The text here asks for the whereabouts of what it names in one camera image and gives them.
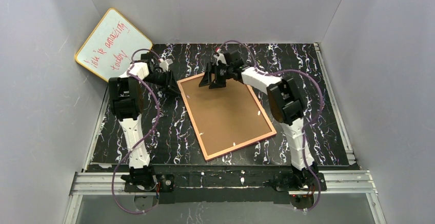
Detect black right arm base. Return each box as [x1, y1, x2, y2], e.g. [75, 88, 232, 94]
[270, 172, 327, 193]

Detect black marble pattern board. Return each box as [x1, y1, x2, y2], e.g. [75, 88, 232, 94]
[90, 44, 356, 170]

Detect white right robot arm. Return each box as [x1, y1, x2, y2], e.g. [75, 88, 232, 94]
[199, 49, 317, 175]

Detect pink wooden picture frame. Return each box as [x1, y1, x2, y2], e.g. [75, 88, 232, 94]
[176, 73, 278, 162]

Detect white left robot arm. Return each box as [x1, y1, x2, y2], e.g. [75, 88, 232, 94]
[108, 58, 181, 177]

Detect yellow rimmed whiteboard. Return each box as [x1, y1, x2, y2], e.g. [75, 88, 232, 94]
[75, 8, 153, 82]

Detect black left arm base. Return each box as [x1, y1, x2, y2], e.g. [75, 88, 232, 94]
[121, 174, 175, 193]

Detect aluminium rail frame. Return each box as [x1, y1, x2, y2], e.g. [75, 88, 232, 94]
[63, 42, 387, 224]

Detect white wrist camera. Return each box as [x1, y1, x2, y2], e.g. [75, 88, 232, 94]
[213, 49, 227, 66]
[159, 58, 173, 72]

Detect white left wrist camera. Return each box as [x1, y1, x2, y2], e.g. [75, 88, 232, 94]
[159, 58, 173, 72]

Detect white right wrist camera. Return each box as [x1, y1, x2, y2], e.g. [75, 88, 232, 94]
[213, 49, 227, 66]

